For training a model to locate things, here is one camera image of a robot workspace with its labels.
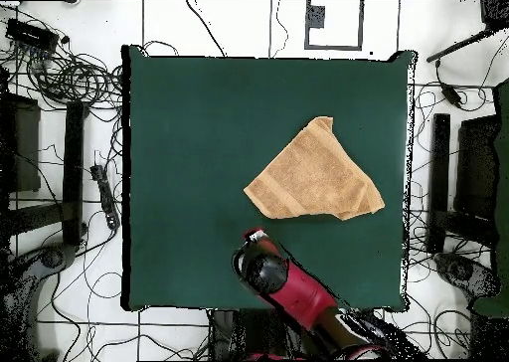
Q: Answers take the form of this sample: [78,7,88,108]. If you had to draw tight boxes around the black stand bar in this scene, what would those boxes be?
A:
[430,112,451,216]
[62,100,90,248]

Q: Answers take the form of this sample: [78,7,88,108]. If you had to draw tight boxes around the black power adapter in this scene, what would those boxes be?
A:
[434,59,464,109]

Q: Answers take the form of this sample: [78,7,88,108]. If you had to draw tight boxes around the black power strip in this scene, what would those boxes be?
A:
[89,163,121,231]

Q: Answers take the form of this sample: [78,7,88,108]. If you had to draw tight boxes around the dark box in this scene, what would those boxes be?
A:
[454,114,500,220]
[0,92,42,194]

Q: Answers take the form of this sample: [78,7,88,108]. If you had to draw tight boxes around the long black cable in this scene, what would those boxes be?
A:
[184,0,228,58]

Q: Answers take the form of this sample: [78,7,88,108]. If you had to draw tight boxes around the dark green tablecloth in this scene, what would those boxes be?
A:
[121,45,417,312]

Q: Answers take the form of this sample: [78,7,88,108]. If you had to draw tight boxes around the black network switch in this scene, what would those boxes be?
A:
[4,18,61,54]

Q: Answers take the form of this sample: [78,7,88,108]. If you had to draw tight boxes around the grey square frame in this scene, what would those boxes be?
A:
[304,0,365,52]

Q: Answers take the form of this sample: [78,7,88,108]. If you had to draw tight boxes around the tangled black cables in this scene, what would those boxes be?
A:
[0,3,124,114]

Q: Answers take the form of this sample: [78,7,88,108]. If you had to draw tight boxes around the orange terry towel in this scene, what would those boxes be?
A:
[243,115,386,222]

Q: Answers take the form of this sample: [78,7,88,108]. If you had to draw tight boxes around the black tripod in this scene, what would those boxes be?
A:
[425,0,509,64]

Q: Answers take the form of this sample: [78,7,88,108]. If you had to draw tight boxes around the grey stand base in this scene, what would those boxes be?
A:
[0,242,81,361]
[434,252,501,299]

